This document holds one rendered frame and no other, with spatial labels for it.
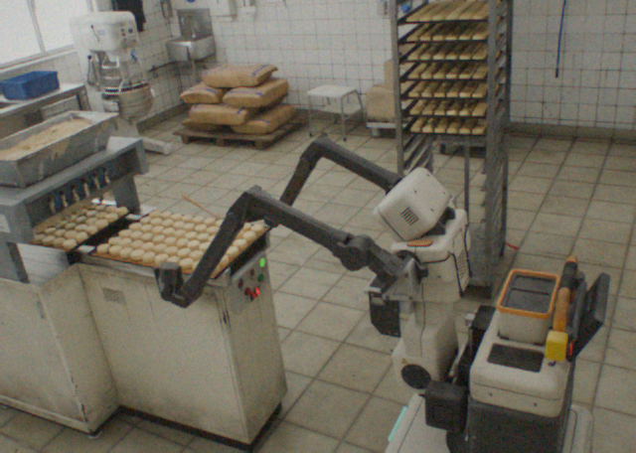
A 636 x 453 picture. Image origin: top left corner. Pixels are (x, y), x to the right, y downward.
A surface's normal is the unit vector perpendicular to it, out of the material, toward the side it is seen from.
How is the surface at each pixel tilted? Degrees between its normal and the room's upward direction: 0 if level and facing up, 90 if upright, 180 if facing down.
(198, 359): 90
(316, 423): 0
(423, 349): 90
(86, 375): 90
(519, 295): 0
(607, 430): 0
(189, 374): 90
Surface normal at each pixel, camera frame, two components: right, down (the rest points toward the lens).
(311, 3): -0.48, 0.43
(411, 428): -0.11, -0.89
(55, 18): 0.87, 0.14
